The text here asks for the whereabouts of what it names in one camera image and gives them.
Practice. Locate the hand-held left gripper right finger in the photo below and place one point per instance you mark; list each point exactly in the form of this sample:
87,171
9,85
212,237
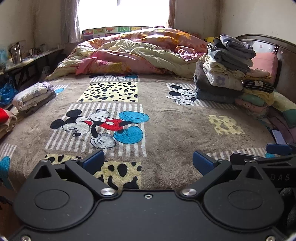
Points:
203,162

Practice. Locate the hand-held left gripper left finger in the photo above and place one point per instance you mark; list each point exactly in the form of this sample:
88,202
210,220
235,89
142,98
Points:
93,159

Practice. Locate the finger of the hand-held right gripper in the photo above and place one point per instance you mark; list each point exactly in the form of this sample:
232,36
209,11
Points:
277,149

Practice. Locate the stack of clothes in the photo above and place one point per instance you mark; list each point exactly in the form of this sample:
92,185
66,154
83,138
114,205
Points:
222,81

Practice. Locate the beige folded clothes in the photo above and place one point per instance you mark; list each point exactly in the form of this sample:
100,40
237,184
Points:
7,129

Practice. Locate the smartphone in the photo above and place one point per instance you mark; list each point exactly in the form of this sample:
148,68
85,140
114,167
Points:
278,136

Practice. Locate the green yellow cushion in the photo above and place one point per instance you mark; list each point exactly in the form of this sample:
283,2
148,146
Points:
286,109

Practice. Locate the cartoon mouse printed blanket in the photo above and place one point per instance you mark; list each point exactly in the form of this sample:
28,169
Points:
166,120

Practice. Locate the pink pillow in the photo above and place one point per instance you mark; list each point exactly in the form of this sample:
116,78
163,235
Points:
263,62

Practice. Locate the dark wooden headboard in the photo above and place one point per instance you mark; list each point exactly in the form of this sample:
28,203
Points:
284,60

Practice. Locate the red cloth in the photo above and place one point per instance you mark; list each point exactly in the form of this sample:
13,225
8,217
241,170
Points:
3,115

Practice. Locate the blue plastic bag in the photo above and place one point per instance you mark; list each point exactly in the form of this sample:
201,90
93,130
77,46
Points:
7,91

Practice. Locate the floral pink yellow quilt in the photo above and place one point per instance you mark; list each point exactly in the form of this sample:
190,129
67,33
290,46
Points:
138,55

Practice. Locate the cluttered side table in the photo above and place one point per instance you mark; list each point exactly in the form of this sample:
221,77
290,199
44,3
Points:
34,58

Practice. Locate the yellow plush toy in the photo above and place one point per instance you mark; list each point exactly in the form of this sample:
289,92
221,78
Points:
210,39

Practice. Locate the metal pot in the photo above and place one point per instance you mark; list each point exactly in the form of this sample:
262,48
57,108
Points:
15,54

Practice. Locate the pale patterned curtain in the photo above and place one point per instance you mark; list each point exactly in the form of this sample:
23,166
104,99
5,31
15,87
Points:
70,20

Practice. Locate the bright window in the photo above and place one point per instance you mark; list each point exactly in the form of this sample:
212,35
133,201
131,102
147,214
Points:
122,12

